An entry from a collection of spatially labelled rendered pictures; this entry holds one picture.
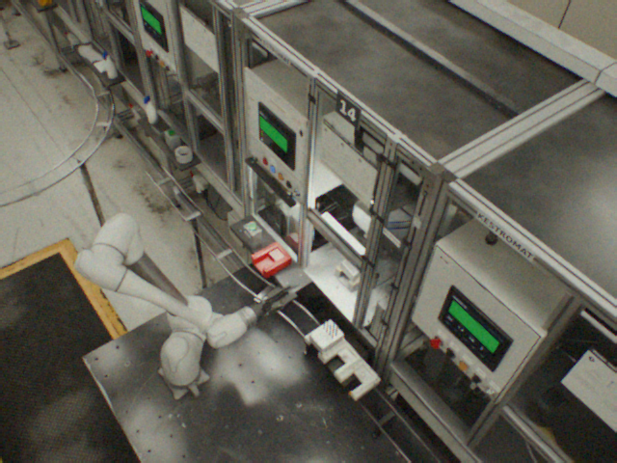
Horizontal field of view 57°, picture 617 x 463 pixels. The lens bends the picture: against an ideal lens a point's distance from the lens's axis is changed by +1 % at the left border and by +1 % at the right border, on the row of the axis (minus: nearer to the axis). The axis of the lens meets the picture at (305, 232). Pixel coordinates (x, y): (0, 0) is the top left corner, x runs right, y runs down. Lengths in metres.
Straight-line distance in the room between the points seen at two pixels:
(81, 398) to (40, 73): 3.35
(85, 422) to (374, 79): 2.48
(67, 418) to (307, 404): 1.49
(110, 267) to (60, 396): 1.55
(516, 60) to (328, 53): 0.70
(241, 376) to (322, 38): 1.56
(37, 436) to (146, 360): 0.96
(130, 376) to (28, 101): 3.37
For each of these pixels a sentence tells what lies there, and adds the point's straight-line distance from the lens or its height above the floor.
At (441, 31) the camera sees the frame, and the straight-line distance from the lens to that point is 2.43.
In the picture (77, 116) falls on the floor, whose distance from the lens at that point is 5.38.
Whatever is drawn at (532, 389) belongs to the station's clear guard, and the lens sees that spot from 2.01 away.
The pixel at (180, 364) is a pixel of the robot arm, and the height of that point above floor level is 0.91.
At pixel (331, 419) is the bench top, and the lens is 2.71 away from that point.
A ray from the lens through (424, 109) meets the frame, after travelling 2.00.
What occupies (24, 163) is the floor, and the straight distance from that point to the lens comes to 5.06.
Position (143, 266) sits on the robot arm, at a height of 1.28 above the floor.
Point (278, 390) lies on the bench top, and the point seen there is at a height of 0.68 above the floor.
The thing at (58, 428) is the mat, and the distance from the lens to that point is 3.62.
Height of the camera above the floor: 3.19
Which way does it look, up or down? 50 degrees down
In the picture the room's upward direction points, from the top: 4 degrees clockwise
